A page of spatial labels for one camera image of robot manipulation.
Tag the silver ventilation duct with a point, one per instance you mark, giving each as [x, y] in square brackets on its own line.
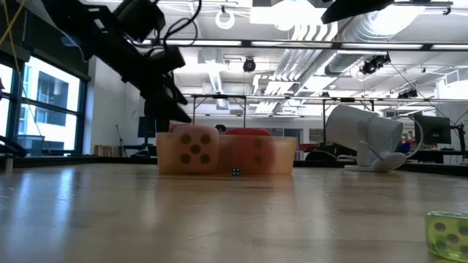
[351, 58]

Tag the round black camera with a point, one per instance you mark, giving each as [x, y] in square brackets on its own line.
[249, 65]

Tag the large pink foam die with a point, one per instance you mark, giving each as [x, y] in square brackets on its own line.
[195, 149]

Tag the black aluminium rig frame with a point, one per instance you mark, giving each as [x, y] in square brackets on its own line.
[47, 162]

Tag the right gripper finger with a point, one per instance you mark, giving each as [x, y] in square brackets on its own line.
[351, 9]

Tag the orange translucent plastic bin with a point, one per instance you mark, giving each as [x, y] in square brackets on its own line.
[285, 157]

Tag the small grey post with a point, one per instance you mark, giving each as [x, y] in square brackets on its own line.
[8, 162]

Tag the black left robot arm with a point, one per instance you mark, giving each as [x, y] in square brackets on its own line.
[80, 25]

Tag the small teal translucent die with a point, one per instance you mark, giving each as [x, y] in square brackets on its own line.
[235, 171]

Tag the person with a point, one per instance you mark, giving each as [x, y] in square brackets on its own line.
[220, 128]

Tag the large window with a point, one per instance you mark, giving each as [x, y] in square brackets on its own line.
[55, 91]

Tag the large red foam die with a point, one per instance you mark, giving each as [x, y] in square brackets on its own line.
[248, 131]

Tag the small green translucent die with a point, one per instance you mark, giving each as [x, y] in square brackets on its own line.
[448, 237]

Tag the white desk camera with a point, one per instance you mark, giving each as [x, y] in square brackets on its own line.
[358, 128]

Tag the black spotlight cluster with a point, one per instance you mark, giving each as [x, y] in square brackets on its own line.
[373, 65]

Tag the black computer monitor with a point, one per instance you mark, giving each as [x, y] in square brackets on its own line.
[433, 129]
[146, 128]

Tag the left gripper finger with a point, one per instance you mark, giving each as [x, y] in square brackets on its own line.
[172, 89]
[161, 109]

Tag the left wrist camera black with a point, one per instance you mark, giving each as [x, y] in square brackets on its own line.
[140, 18]

